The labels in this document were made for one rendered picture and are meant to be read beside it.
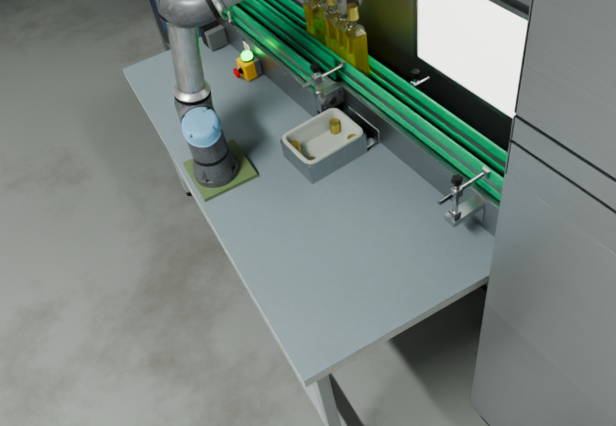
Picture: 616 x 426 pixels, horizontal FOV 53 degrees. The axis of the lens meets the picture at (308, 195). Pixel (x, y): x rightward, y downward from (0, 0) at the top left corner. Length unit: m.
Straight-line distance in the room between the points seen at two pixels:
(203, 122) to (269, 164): 0.29
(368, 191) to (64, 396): 1.48
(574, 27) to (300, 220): 1.10
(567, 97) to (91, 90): 3.28
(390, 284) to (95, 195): 1.97
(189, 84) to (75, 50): 2.55
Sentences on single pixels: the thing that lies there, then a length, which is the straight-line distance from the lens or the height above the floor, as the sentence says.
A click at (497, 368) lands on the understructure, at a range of 1.90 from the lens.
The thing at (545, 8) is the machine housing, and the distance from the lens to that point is 1.05.
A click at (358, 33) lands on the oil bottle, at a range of 1.98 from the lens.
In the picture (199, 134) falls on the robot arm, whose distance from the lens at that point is 1.88.
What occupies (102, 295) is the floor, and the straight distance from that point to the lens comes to 2.90.
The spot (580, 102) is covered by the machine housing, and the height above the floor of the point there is 1.50.
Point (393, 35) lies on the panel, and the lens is 2.07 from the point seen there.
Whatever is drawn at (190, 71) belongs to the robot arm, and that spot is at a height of 1.11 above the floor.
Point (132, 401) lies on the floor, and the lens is 2.59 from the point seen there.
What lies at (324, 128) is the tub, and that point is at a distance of 2.09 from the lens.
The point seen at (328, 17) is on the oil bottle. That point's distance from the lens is 2.07.
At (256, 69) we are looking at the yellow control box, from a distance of 2.40.
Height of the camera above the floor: 2.19
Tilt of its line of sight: 48 degrees down
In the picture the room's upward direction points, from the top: 11 degrees counter-clockwise
